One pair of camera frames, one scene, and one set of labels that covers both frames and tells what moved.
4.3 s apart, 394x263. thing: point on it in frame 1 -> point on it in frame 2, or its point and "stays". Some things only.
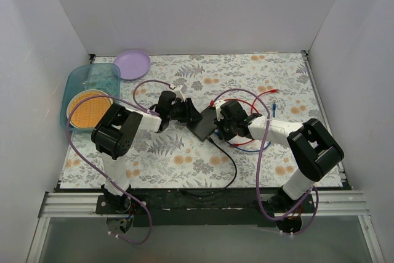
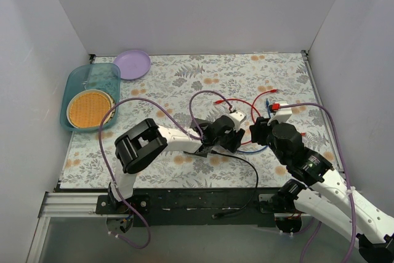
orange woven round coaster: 88,113 stays
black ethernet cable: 226,186 -> 216,214
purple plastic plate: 133,64 stays
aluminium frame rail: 341,203 stays
